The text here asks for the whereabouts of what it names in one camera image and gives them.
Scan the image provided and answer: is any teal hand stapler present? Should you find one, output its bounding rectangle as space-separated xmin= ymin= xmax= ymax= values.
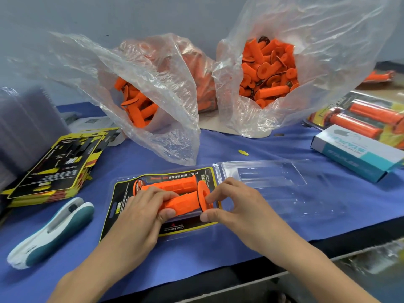
xmin=6 ymin=197 xmax=96 ymax=270

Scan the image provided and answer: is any person's right hand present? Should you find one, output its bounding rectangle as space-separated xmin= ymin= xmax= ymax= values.
xmin=199 ymin=176 xmax=298 ymax=253

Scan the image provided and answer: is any large clear plastic bag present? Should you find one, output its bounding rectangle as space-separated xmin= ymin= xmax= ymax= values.
xmin=213 ymin=0 xmax=404 ymax=139

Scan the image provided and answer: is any stack of clear blister shells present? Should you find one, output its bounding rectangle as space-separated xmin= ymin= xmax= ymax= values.
xmin=0 ymin=85 xmax=70 ymax=193

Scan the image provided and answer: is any white printed paper sheet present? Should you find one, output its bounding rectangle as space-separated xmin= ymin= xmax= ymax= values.
xmin=66 ymin=115 xmax=127 ymax=148

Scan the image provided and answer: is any teal white cardboard box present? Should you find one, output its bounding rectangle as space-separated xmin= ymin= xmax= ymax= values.
xmin=311 ymin=125 xmax=404 ymax=184

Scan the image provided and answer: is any person's left hand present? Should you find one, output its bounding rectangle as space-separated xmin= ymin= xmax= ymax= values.
xmin=104 ymin=186 xmax=179 ymax=275

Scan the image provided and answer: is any yellow black backing card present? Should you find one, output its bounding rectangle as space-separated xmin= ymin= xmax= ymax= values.
xmin=100 ymin=166 xmax=222 ymax=242

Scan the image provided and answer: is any stack of yellow black cards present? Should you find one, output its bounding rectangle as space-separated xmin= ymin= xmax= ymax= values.
xmin=0 ymin=129 xmax=108 ymax=207

